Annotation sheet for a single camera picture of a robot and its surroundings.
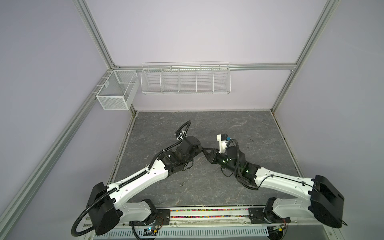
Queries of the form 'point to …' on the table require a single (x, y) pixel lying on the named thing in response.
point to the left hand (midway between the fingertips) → (201, 145)
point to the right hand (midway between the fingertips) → (202, 150)
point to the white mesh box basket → (119, 90)
